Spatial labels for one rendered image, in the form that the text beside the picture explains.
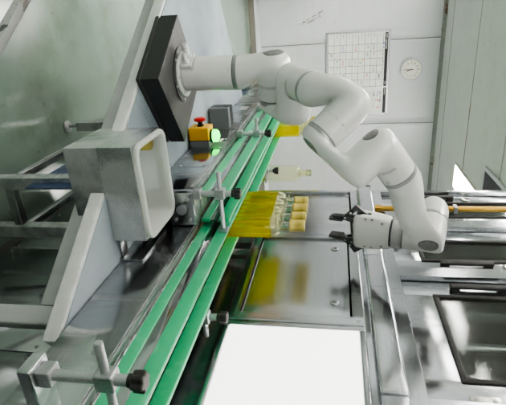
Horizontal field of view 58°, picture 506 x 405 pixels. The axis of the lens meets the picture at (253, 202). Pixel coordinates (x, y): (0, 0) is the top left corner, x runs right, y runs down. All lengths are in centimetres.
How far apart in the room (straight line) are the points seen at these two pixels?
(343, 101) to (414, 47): 609
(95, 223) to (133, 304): 19
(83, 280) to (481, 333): 92
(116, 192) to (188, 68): 45
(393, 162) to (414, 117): 627
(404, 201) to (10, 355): 101
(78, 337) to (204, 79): 75
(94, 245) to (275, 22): 627
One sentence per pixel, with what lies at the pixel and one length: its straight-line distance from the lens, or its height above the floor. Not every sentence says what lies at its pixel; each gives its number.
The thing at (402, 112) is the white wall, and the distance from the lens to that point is 727.
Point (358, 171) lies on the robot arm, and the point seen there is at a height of 130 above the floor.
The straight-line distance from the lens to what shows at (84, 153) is 103.
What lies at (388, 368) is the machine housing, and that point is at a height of 136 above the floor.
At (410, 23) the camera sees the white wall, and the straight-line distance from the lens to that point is 711.
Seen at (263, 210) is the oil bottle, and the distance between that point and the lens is 136.
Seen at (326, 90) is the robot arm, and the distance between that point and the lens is 108.
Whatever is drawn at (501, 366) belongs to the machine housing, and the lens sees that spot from 119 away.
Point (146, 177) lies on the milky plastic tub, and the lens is 117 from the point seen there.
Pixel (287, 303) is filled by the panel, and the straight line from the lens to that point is 121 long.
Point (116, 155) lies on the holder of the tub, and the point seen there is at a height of 79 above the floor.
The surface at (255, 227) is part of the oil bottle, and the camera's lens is 131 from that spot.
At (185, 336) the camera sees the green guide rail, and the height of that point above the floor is 94.
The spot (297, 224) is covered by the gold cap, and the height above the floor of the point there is 114.
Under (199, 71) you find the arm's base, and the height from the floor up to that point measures 88.
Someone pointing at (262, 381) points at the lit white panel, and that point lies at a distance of 100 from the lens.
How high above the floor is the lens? 125
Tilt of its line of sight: 10 degrees down
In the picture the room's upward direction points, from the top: 90 degrees clockwise
